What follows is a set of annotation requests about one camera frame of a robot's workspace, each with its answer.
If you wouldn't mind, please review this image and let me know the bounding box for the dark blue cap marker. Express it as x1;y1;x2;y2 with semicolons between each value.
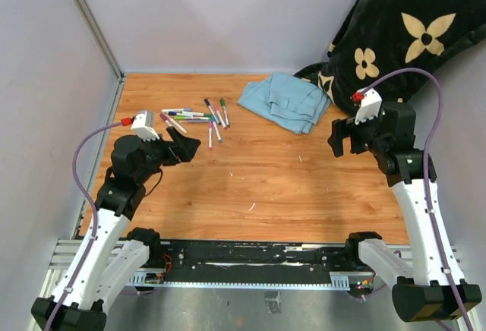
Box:
204;98;221;125

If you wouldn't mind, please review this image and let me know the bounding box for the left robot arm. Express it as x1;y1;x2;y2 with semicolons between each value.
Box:
31;128;201;330

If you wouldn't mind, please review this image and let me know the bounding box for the red pink cap marker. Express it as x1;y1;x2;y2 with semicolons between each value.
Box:
214;106;227;130

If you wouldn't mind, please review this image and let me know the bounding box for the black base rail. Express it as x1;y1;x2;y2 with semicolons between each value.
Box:
134;240;372;288

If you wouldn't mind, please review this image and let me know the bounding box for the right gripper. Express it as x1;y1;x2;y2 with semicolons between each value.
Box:
328;106;389;157

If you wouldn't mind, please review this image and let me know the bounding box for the black floral blanket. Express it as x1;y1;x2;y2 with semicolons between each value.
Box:
296;0;485;115

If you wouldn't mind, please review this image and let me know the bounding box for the light green marker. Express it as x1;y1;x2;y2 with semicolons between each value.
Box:
172;115;211;121

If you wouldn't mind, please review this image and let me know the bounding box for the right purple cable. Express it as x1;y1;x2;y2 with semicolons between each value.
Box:
364;68;475;331

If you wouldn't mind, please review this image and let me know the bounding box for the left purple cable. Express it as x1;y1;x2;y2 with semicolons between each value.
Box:
44;122;125;331

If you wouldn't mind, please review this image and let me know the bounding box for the aluminium corner post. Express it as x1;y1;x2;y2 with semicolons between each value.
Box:
55;0;125;81

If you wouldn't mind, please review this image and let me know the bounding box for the light blue cap marker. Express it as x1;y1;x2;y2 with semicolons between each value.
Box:
211;116;222;143

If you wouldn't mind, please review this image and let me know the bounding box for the magenta cap marker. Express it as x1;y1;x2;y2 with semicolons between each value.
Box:
159;113;187;134

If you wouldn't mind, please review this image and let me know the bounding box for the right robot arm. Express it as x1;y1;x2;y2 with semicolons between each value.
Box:
328;102;482;322

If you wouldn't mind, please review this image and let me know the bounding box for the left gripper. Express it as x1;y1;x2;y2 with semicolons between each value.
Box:
135;125;200;184

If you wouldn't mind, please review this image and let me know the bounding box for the purple cable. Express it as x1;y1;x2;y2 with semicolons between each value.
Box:
364;68;475;331
44;122;125;331

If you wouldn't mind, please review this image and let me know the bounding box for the green cap marker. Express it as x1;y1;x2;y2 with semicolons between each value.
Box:
219;98;231;127

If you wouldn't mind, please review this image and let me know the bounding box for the light blue cloth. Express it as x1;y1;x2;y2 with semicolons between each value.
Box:
238;73;331;134

